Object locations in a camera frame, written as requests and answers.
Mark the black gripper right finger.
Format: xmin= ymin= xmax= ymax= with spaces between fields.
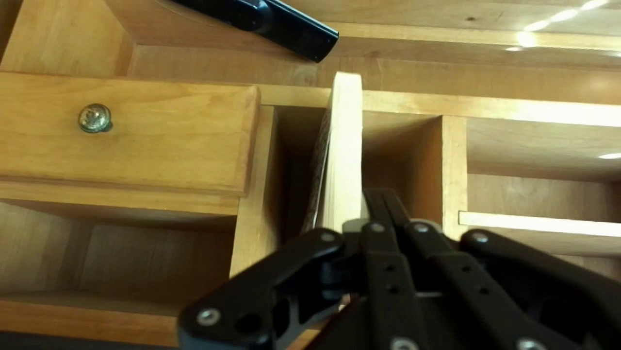
xmin=381 ymin=187 xmax=621 ymax=350

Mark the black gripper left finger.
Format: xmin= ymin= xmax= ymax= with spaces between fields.
xmin=178 ymin=187 xmax=430 ymax=350

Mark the paperback book white red cover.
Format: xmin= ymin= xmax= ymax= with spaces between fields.
xmin=310 ymin=70 xmax=366 ymax=234

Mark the wooden roll-top desk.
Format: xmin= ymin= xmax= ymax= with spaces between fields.
xmin=0 ymin=0 xmax=621 ymax=350

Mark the wooden drawer with shiny knob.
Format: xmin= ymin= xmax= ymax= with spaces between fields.
xmin=0 ymin=70 xmax=261 ymax=220

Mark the black stapler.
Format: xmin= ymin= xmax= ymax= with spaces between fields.
xmin=172 ymin=0 xmax=343 ymax=64

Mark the shiny round drawer knob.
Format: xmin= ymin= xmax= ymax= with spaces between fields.
xmin=77 ymin=101 xmax=117 ymax=136

